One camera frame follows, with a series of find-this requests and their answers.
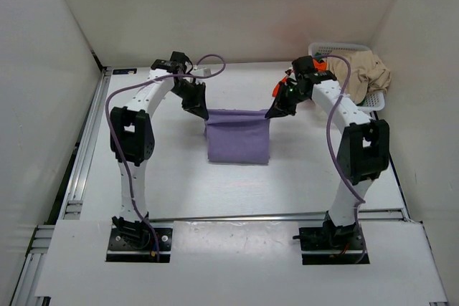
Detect purple t shirt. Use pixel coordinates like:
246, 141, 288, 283
204, 109, 270, 165

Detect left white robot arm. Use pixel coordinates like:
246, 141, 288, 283
105, 51, 209, 252

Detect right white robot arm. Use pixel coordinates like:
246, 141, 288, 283
265, 56, 389, 243

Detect orange t shirt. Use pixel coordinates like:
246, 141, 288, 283
272, 58, 328, 97

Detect green t shirt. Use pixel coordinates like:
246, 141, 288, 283
313, 50, 369, 105

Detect beige t shirt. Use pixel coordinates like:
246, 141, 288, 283
331, 49, 392, 105

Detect blue label sticker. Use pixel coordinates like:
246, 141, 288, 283
112, 68, 137, 75

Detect white plastic basket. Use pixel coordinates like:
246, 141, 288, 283
308, 42, 385, 114

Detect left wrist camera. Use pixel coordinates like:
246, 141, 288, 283
191, 66, 212, 76

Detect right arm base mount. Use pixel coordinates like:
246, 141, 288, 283
292, 227, 370, 266

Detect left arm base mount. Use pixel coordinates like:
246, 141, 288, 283
105, 216, 173, 263

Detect aluminium frame rail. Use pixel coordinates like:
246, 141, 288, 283
10, 65, 449, 306

